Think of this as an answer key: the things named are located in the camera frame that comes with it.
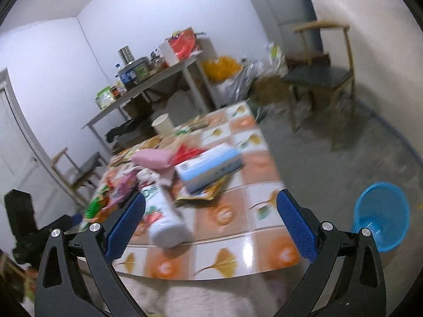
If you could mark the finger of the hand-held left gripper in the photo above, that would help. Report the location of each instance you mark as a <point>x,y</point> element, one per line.
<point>62,223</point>

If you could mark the blue and white carton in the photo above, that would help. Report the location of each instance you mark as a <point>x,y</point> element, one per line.
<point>210,168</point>

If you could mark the green packet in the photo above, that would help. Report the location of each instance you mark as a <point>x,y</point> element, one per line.
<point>105,96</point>

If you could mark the blue plastic basket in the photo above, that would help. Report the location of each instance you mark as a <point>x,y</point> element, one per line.
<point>383,214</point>

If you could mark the yellow snack packet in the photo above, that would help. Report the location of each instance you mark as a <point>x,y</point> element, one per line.
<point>211,191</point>

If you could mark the bottle with blue label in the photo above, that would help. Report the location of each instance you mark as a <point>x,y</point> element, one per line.
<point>125,78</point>

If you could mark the white paper cup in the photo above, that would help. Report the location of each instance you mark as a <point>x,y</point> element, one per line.
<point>162,125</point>

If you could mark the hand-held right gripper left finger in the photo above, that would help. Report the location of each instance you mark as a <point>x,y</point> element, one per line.
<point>127,221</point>

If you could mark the cardboard box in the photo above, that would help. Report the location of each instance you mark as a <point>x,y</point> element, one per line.
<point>271,89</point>

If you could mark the red plastic bag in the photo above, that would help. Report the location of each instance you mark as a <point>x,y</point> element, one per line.
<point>183,44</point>

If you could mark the red packet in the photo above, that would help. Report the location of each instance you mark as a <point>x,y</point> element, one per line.
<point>189,153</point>

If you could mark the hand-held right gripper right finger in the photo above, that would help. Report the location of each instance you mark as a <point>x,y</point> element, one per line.
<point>295,228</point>

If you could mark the wooden chair with dark seat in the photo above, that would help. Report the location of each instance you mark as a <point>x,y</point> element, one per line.
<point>82,171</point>
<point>317,76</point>

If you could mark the steel canister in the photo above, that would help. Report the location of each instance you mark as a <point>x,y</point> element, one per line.
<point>126,55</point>

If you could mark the green snack bag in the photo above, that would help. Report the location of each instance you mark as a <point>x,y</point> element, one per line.
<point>97,204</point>

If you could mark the clear plastic bag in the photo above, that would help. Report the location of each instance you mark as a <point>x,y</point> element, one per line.
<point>239,84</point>

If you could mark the white bottle with red cap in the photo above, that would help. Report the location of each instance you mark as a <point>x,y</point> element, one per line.
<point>163,218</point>

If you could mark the yellow plastic bag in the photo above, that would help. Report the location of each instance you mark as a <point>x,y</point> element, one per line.
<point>220,67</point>

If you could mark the round cooker pot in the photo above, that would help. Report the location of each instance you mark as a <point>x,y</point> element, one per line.
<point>135,69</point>

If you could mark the dark cloth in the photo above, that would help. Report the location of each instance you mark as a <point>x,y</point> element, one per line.
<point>129,128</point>

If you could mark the white side table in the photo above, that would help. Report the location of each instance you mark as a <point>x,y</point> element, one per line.
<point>155,79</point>

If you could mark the pink packet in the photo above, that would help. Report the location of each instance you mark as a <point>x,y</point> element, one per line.
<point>153,159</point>

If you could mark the shaggy rug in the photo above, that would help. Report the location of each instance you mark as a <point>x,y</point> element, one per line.
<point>198,300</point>

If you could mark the white box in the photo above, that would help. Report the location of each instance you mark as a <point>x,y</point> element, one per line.
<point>169,53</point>

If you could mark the white door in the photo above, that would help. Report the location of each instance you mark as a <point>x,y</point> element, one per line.
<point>19,145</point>

